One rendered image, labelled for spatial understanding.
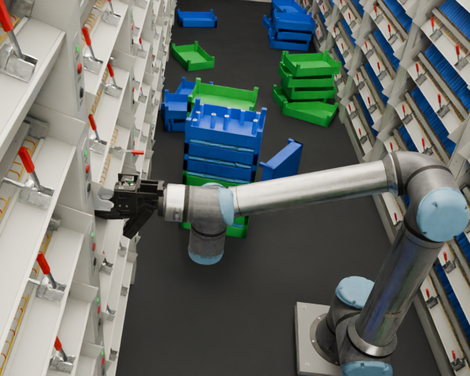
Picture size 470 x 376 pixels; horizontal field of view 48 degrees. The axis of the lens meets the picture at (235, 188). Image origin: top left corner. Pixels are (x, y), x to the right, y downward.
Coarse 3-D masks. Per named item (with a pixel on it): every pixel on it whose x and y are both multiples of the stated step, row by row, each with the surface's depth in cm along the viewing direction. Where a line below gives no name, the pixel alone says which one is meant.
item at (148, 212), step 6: (144, 210) 127; (150, 210) 127; (138, 216) 128; (144, 216) 128; (150, 216) 128; (126, 222) 134; (132, 222) 130; (138, 222) 129; (144, 222) 129; (126, 228) 132; (132, 228) 130; (138, 228) 130; (126, 234) 131; (132, 234) 131
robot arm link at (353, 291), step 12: (336, 288) 178; (348, 288) 173; (360, 288) 174; (336, 300) 175; (348, 300) 169; (360, 300) 169; (336, 312) 174; (348, 312) 169; (360, 312) 168; (336, 324) 171
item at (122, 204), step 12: (120, 180) 128; (144, 180) 126; (120, 192) 123; (132, 192) 122; (144, 192) 124; (156, 192) 126; (120, 204) 124; (132, 204) 124; (144, 204) 126; (156, 204) 127; (132, 216) 126
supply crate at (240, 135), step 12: (192, 108) 220; (204, 108) 225; (216, 108) 224; (264, 108) 221; (204, 120) 223; (216, 120) 224; (252, 120) 225; (264, 120) 218; (192, 132) 210; (204, 132) 209; (216, 132) 208; (228, 132) 208; (240, 132) 218; (228, 144) 211; (240, 144) 210; (252, 144) 209
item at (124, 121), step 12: (120, 120) 166; (132, 120) 166; (120, 132) 165; (120, 144) 160; (108, 156) 153; (108, 168) 149; (120, 168) 151; (108, 180) 145; (96, 228) 129; (96, 240) 127
